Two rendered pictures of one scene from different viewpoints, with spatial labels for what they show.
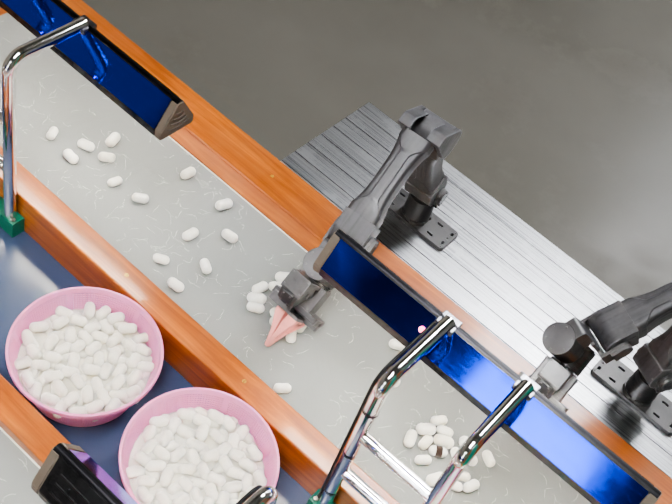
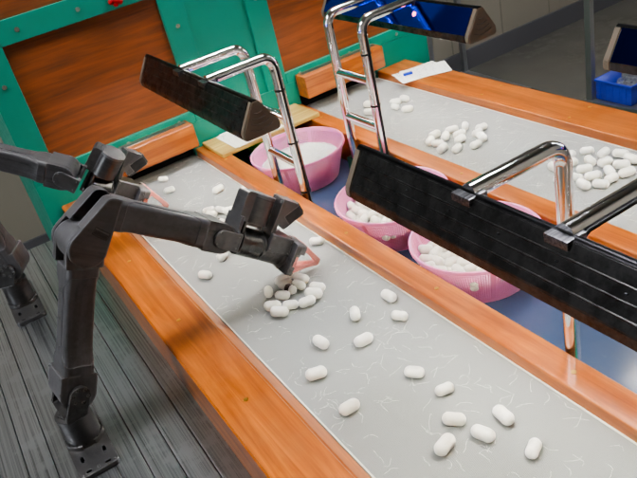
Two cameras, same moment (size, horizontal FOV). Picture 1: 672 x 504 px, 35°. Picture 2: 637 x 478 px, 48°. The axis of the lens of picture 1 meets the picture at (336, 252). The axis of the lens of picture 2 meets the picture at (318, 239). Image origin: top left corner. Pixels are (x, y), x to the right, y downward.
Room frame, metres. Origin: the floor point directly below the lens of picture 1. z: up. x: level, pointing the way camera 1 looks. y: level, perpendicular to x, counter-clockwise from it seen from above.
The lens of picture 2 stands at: (2.08, 0.90, 1.54)
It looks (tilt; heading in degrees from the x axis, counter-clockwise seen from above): 30 degrees down; 221
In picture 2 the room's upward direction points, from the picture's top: 14 degrees counter-clockwise
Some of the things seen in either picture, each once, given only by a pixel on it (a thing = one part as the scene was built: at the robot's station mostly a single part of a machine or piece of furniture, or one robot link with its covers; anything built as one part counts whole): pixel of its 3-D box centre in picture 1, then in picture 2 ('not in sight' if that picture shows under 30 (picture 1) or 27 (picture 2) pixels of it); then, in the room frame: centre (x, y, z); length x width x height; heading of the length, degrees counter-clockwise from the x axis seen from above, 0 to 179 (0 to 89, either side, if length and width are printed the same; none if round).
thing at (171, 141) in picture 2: not in sight; (145, 152); (0.86, -0.69, 0.83); 0.30 x 0.06 x 0.07; 155
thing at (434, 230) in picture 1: (419, 205); (79, 425); (1.64, -0.14, 0.71); 0.20 x 0.07 x 0.08; 65
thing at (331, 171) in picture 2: not in sight; (300, 162); (0.67, -0.30, 0.72); 0.27 x 0.27 x 0.10
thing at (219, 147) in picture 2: not in sight; (261, 129); (0.57, -0.50, 0.77); 0.33 x 0.15 x 0.01; 155
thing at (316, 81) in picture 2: not in sight; (341, 70); (0.24, -0.41, 0.83); 0.30 x 0.06 x 0.07; 155
